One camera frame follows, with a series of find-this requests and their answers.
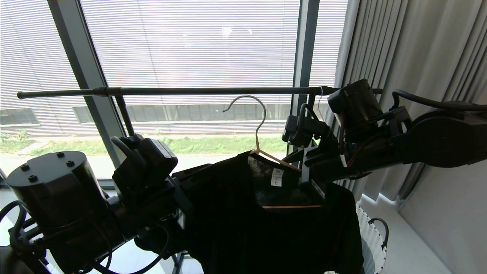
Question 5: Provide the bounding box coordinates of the black t-shirt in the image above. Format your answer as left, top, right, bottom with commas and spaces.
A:
135, 151, 364, 274

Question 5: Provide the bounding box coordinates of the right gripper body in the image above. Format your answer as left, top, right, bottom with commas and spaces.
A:
300, 146, 349, 199

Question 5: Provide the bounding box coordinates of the window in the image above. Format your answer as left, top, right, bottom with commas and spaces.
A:
0, 0, 349, 191

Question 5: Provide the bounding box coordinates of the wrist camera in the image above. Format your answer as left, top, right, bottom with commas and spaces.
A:
110, 133, 178, 200
282, 103, 332, 150

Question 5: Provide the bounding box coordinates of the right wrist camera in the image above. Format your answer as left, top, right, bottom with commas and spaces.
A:
282, 103, 332, 150

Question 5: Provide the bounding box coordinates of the white laundry basket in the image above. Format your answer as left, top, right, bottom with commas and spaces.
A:
356, 204, 390, 274

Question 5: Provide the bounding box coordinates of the grey curtain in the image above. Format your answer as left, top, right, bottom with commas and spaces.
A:
323, 0, 487, 203

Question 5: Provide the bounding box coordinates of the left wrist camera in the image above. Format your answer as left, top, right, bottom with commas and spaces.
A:
110, 133, 178, 200

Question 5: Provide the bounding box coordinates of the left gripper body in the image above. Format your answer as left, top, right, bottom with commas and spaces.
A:
167, 164, 213, 231

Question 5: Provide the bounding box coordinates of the black clothes rack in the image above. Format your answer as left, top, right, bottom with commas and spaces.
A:
17, 86, 383, 274

